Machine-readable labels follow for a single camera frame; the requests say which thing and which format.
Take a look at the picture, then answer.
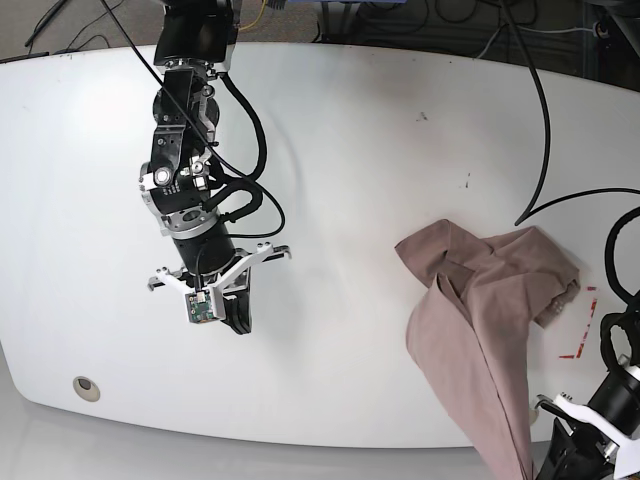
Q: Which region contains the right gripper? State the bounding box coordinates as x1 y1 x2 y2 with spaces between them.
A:
147 242 291 335

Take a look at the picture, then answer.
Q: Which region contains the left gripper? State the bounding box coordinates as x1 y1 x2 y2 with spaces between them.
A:
536 394 639 480

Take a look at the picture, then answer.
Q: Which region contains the mauve t-shirt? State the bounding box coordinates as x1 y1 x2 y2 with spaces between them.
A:
395 219 580 479

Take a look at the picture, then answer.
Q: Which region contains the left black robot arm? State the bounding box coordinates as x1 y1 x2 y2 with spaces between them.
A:
536 208 639 480

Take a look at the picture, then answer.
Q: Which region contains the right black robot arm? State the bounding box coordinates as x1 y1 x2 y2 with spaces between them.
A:
139 1 290 335

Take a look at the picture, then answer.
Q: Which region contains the red tape rectangle marking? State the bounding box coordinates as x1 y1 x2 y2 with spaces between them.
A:
558 285 600 360

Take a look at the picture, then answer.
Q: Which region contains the left table grommet hole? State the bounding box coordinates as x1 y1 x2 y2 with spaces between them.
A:
73 376 101 403

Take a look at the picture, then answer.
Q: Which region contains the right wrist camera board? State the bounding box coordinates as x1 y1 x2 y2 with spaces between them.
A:
185 290 216 324

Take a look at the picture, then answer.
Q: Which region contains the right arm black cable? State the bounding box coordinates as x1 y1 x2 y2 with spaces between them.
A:
199 74 287 239

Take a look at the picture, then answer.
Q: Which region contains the yellow cable on floor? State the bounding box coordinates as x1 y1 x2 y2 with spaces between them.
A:
238 0 266 31

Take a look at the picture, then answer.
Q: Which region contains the black floor cable left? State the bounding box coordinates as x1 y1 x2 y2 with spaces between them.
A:
24 0 124 51

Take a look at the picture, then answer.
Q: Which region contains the white cable on floor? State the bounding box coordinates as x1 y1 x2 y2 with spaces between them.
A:
519 22 599 36

